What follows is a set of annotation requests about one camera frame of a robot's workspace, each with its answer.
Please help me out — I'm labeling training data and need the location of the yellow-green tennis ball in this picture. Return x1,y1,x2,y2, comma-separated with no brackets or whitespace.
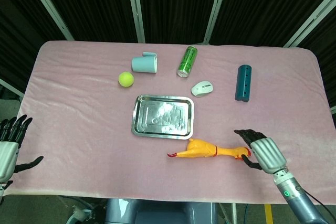
118,71,135,88

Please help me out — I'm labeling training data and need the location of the blue-grey robot torso base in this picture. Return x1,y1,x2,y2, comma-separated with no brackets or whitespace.
104,198,218,224

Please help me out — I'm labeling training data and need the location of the white computer mouse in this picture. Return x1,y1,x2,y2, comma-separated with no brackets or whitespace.
191,81,214,98

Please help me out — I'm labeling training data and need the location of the yellow rubber chicken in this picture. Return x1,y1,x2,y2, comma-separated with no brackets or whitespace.
167,138,251,161

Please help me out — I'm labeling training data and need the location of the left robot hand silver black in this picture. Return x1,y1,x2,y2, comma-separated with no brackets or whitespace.
0,114,44,183

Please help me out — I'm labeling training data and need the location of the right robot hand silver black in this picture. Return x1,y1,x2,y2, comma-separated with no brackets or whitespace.
234,129,287,174

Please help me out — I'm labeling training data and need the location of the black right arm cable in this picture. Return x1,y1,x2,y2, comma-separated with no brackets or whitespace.
301,190,336,216

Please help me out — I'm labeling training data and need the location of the green drink can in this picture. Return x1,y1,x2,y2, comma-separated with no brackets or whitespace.
176,45,198,78

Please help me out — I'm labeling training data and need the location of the pink fleece tablecloth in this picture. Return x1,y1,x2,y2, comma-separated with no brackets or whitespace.
5,40,336,205

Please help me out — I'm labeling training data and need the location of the silver metal tray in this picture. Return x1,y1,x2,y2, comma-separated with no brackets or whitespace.
130,94,195,140

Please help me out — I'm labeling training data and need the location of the white metal frame post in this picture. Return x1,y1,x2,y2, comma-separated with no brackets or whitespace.
0,78,24,98
203,0,232,44
283,0,336,48
125,0,146,43
22,0,74,41

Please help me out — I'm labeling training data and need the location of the light blue plastic cup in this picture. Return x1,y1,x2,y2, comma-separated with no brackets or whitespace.
131,51,159,74

